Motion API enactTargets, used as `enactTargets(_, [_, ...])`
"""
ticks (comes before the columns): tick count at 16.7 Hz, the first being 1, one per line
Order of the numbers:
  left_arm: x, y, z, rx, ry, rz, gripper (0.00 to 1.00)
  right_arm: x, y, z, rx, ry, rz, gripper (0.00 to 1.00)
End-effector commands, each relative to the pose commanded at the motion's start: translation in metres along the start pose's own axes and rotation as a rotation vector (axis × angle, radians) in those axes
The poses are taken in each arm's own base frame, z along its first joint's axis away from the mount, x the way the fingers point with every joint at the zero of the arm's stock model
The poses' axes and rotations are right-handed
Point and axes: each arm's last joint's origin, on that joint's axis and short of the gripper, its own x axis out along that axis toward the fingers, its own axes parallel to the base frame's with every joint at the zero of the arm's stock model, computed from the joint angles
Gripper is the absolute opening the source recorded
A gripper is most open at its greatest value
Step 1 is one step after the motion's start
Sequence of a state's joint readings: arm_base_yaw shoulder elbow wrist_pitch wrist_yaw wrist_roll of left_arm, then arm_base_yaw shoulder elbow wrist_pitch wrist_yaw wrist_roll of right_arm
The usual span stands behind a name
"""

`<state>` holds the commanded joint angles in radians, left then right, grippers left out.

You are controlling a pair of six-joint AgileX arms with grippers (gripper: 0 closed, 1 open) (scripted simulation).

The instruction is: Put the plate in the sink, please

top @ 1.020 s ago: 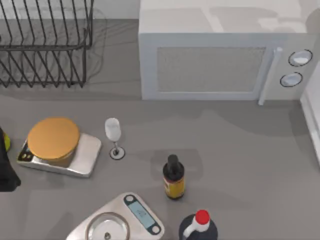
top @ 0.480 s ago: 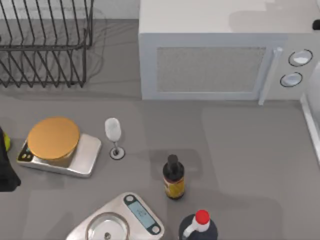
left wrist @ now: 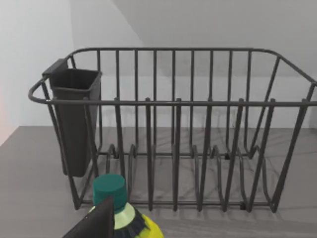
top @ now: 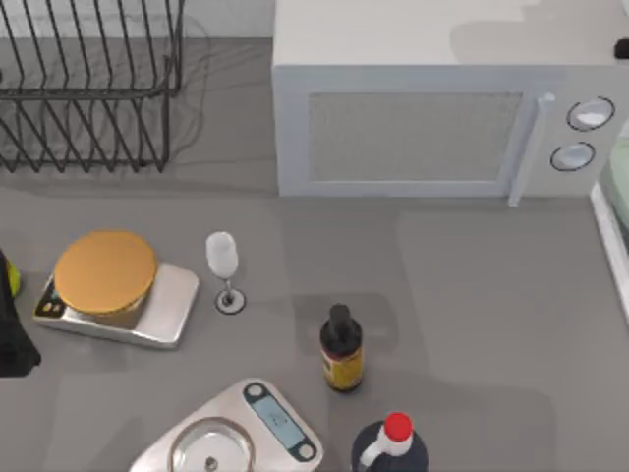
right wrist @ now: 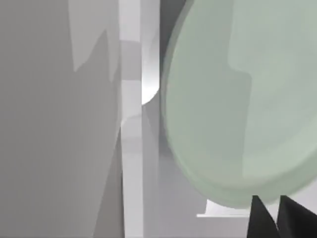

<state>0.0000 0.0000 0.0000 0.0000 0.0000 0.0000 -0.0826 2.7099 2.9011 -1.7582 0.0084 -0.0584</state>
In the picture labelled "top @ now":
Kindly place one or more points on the clear wine glass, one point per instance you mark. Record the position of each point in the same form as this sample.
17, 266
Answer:
222, 255

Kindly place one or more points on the dark bottle with yellow label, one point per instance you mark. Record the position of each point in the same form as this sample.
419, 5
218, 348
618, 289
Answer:
341, 354

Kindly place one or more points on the silver scale with steel bowl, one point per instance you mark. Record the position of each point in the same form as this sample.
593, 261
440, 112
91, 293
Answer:
275, 418

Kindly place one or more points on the pale microwave oven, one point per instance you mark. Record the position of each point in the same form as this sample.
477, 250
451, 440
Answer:
393, 49

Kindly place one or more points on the silver scale with gold plate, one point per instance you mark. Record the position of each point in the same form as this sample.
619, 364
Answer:
105, 275

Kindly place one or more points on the dark jug with red cap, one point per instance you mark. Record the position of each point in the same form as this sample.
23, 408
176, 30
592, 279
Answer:
393, 447

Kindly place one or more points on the microwave knob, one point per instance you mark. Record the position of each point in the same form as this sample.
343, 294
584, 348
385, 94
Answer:
589, 114
572, 156

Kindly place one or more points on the white sink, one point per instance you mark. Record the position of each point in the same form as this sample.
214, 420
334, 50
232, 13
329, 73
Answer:
614, 231

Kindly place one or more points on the yellow-green object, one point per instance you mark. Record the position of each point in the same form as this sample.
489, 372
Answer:
15, 279

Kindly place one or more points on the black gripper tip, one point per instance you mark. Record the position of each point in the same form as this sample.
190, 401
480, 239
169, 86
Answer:
10, 334

